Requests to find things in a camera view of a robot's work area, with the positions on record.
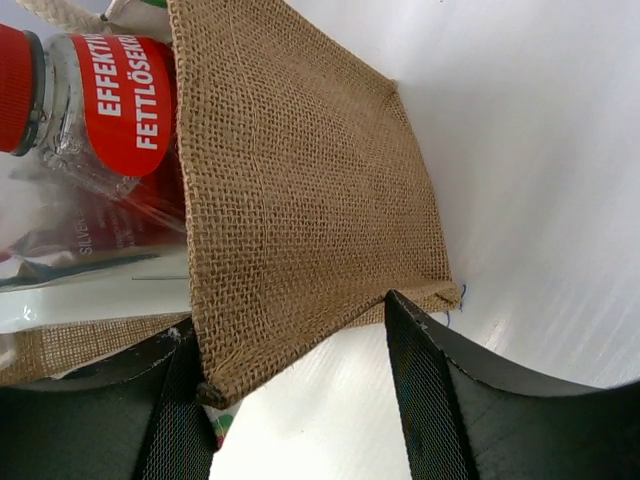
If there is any silver refill pouch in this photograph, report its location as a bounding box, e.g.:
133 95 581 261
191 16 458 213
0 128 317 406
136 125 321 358
1 167 190 334

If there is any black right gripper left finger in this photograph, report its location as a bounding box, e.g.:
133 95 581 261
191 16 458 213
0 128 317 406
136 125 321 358
1 320 218 480

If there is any red cap dish soap bottle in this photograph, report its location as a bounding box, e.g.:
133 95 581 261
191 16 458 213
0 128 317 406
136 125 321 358
1 25 186 233

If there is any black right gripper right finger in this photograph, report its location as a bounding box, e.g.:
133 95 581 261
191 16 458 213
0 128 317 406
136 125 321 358
384 291 639 479

